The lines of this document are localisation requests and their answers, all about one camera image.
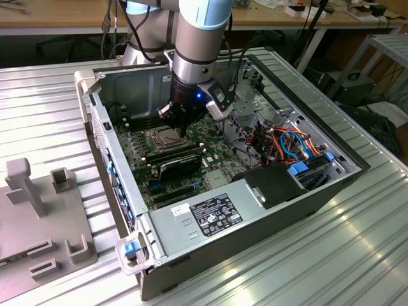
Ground black RAM slot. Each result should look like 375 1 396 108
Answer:
127 110 160 124
129 117 166 131

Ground black RAM stick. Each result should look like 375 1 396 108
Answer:
147 148 205 166

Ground black plastic drive cover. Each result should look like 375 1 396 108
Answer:
231 164 309 210

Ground black expansion slot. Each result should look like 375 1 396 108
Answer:
154 190 196 207
149 184 194 199

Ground grey metal shelf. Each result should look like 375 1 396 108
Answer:
326 33 408 103

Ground blue wire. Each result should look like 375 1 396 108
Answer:
279 129 313 160

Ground silver square CPU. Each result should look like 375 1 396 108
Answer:
159 127 182 145

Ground white sheet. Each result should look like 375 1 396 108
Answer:
366 101 408 128

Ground black equipment case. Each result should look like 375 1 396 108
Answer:
337 71 375 106

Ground black graphics card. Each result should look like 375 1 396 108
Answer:
157 154 203 184

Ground red orange wire bundle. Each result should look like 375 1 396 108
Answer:
245 127 283 165

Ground white papers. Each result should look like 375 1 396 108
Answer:
253 0 289 10

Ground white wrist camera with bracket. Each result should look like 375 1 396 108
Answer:
196 78 237 121

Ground black cable with connector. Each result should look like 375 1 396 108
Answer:
101 0 119 60

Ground grey plastic parts rack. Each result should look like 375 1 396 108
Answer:
0 157 98 303

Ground silver metal bay bracket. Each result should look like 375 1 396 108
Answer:
272 108 309 131

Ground silver chipset heatsink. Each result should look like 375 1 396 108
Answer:
205 170 230 189

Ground silver metal drive cage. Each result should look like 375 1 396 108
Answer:
228 84 272 141

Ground grey power supply unit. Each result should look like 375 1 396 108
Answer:
148 183 267 258

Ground white box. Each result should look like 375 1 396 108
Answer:
284 4 328 19

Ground dark grey PC case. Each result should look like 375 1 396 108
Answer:
73 54 372 302

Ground black wire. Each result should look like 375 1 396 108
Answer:
221 119 252 162

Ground green motherboard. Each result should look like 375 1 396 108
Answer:
113 108 252 211

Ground metal socket cover frame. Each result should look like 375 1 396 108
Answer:
153 127 191 150

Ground hard disk in blue carrier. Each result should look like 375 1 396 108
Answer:
286 156 332 192

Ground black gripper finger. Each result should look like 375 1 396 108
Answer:
186 110 208 132
155 101 188 138

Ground black camera cable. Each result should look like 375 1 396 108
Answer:
228 18 256 96

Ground black bag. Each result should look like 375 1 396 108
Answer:
337 103 402 157

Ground brown cardboard box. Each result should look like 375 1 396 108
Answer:
345 5 374 19

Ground CPU socket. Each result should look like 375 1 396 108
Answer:
147 127 193 152

